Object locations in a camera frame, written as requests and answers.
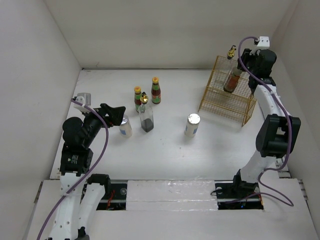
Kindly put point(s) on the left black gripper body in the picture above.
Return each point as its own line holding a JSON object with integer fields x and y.
{"x": 93, "y": 122}

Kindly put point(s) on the green label sauce bottle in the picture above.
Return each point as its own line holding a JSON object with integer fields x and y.
{"x": 155, "y": 91}
{"x": 137, "y": 96}

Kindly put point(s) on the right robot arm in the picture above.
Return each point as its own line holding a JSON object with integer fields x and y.
{"x": 278, "y": 134}

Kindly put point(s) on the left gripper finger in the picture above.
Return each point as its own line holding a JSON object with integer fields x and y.
{"x": 113, "y": 111}
{"x": 115, "y": 119}

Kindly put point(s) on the clear glass pourer bottle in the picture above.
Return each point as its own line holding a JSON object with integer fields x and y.
{"x": 226, "y": 65}

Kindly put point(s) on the black cap red label bottle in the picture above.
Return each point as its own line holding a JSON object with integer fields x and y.
{"x": 232, "y": 80}

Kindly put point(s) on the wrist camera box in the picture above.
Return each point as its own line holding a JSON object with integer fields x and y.
{"x": 83, "y": 98}
{"x": 263, "y": 42}

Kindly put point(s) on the glass bottle with dark sauce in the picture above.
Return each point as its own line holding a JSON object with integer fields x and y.
{"x": 146, "y": 113}

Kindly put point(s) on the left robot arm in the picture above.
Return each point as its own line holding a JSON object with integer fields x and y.
{"x": 81, "y": 190}

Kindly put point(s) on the white silver-lid jar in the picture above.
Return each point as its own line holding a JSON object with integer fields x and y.
{"x": 125, "y": 127}
{"x": 192, "y": 125}

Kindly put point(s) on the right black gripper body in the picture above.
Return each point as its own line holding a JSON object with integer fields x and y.
{"x": 249, "y": 60}

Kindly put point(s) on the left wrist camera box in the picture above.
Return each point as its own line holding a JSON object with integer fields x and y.
{"x": 83, "y": 98}

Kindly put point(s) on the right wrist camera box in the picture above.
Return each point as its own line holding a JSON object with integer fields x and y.
{"x": 263, "y": 42}

